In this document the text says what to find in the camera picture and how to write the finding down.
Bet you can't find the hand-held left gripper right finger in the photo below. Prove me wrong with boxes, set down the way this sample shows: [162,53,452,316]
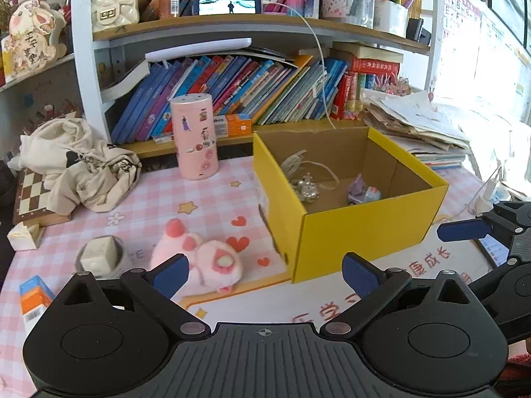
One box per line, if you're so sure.
[319,252,483,337]

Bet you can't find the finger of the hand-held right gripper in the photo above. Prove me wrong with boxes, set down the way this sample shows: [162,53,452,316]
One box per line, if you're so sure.
[437,200,531,258]

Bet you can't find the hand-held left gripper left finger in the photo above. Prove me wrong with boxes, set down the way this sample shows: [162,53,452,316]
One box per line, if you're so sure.
[53,252,212,339]

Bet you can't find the pink plush toy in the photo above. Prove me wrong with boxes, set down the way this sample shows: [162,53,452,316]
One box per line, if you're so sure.
[148,218,245,297]

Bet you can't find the yellow cardboard box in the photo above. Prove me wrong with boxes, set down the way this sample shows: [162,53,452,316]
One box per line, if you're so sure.
[252,126,449,283]

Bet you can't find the clear tape roll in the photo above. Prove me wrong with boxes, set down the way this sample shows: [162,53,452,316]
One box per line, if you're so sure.
[75,235,126,278]

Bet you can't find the white square block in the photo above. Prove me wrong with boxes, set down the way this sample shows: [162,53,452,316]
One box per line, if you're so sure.
[80,237,117,275]

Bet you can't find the black smartphone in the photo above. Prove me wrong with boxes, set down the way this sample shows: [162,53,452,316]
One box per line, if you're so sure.
[473,234,512,270]

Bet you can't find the purple toy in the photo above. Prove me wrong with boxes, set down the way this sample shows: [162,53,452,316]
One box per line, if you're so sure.
[346,173,383,206]

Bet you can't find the pink checked table mat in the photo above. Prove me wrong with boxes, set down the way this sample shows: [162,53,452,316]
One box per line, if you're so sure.
[0,155,531,398]

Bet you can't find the silver hair ornament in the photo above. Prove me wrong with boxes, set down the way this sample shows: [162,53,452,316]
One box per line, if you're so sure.
[290,174,321,204]

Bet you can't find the stack of papers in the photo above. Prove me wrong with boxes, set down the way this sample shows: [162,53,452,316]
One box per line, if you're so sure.
[363,89,474,170]

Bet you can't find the pink cylinder with stickers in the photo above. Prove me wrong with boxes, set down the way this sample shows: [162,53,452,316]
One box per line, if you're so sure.
[169,93,219,181]

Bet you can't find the orange and blue carton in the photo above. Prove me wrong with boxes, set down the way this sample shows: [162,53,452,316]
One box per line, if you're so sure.
[19,276,56,335]
[212,114,253,139]

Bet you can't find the beige cloth bag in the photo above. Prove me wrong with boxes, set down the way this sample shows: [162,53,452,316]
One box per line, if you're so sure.
[19,117,142,213]

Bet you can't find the wooden chessboard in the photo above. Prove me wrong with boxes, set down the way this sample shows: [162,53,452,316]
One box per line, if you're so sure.
[12,168,74,227]

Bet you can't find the pink tasselled trinkets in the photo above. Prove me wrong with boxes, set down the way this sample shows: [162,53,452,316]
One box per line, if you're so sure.
[374,75,412,97]

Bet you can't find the black bag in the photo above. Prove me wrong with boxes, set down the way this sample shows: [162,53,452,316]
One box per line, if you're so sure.
[0,160,21,216]

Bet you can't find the row of children's books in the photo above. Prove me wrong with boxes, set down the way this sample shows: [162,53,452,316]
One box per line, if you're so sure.
[102,41,405,144]

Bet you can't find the small black box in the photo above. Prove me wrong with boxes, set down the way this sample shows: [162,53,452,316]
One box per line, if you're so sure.
[407,17,432,44]

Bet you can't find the white pen cup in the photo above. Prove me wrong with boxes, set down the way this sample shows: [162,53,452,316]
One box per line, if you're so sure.
[373,0,410,38]

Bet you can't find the clear pen holder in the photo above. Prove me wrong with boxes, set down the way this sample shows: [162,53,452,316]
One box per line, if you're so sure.
[321,0,376,24]

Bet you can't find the white and wooden bookshelf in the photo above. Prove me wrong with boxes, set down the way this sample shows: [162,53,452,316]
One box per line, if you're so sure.
[70,0,445,159]

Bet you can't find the white quilted purse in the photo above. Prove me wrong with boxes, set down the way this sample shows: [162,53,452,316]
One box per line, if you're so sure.
[90,0,139,33]

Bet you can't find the cartoon bunny ornament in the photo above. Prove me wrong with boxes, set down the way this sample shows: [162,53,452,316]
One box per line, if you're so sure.
[2,0,67,84]

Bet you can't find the smartphone in blue case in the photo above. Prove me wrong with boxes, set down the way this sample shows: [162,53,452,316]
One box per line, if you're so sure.
[193,0,264,16]

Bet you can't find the white power cable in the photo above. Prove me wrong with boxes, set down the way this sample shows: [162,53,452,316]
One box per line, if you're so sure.
[450,166,504,221]

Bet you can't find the alphabet wall poster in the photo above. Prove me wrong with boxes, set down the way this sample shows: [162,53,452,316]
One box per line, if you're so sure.
[440,0,531,106]

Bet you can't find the white charging cable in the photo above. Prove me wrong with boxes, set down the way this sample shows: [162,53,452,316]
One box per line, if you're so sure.
[262,2,339,130]

